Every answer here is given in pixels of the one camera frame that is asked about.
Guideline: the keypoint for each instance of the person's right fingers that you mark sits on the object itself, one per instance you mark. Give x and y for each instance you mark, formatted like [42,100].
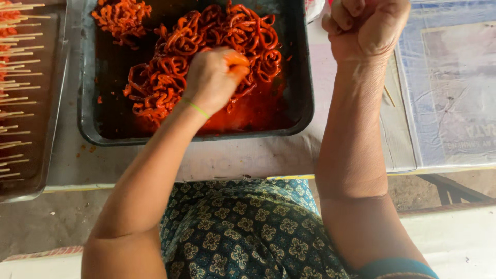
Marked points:
[343,15]

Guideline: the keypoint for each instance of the loose bamboo skewer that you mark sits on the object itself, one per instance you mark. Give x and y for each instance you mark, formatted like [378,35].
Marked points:
[389,95]

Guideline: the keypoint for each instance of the dark metal baking tray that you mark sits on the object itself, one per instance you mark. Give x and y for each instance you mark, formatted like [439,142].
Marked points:
[112,97]

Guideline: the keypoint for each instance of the person's left fingers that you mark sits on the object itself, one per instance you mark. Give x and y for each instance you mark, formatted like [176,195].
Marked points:
[237,66]

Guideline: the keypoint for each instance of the red marinated intestine piece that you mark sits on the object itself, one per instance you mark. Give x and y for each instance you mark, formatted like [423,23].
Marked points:
[243,83]

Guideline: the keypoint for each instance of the heap of red marinated intestines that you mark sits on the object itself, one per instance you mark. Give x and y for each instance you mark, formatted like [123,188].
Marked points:
[236,38]

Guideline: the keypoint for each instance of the blue floral patterned dress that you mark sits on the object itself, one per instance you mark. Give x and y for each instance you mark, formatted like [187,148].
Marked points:
[248,232]

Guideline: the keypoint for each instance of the printed plastic table cover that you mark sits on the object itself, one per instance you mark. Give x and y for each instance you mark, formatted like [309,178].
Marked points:
[449,89]

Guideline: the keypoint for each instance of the small clump of marinated intestines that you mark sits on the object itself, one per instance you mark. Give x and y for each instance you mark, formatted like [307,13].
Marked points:
[121,19]

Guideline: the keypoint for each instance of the flat steel tray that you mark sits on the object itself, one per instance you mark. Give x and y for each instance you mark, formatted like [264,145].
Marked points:
[42,128]

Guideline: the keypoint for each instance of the dark metal table frame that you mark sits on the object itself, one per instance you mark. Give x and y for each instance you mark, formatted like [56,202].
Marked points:
[451,189]

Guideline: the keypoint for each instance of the person's right hand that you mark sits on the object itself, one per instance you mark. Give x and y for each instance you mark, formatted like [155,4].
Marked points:
[364,29]

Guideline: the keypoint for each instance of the person's left hand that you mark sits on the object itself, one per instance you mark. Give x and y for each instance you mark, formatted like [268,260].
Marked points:
[211,79]

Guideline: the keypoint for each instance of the row of bamboo skewers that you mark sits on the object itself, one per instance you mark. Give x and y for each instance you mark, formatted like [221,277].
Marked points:
[17,73]

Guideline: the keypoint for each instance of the green wrist band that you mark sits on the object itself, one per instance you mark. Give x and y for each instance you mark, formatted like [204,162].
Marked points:
[196,108]

